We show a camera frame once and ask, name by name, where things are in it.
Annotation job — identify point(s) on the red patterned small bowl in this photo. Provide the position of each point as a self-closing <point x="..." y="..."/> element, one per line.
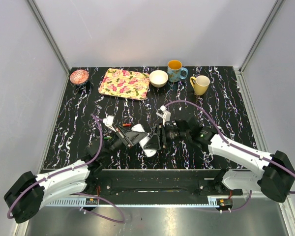
<point x="79" y="77"/>

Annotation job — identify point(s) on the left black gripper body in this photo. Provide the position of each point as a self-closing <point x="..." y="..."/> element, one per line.
<point x="119" y="142"/>

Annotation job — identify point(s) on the white remote control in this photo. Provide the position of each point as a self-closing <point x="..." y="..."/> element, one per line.
<point x="148" y="152"/>

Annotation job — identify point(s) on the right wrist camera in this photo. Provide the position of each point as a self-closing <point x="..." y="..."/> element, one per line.
<point x="164" y="114"/>

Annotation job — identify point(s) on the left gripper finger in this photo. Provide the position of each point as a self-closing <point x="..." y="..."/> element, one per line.
<point x="128" y="134"/>
<point x="139" y="139"/>

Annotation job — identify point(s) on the right aluminium frame post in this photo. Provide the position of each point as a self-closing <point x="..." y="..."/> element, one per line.
<point x="265" y="27"/>

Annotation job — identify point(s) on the blue butterfly mug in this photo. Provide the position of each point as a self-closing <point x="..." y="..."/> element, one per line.
<point x="176" y="71"/>

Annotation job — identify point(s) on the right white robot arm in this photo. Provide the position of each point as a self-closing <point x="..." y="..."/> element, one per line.
<point x="271" y="174"/>

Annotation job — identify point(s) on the aluminium frame post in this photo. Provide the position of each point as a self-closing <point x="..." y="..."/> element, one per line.
<point x="47" y="33"/>
<point x="265" y="27"/>

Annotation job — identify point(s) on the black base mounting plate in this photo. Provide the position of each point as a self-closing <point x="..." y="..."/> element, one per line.
<point x="144" y="188"/>

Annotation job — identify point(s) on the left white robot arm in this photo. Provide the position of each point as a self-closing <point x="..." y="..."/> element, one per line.
<point x="30" y="192"/>

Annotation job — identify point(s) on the floral rectangular tray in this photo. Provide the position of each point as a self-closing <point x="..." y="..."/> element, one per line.
<point x="125" y="84"/>

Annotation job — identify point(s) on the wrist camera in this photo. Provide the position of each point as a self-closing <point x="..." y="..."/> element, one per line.
<point x="164" y="114"/>
<point x="109" y="122"/>

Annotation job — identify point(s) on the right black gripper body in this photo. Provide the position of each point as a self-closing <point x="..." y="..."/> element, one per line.
<point x="172" y="134"/>

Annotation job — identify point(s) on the cream ceramic bowl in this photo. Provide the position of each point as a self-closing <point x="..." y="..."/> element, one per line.
<point x="158" y="78"/>

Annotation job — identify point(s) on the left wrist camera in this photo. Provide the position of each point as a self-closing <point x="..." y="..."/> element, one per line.
<point x="109" y="122"/>

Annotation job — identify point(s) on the left aluminium frame post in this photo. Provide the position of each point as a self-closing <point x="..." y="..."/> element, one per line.
<point x="47" y="33"/>

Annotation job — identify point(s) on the yellow mug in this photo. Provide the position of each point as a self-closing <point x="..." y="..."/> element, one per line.
<point x="200" y="84"/>

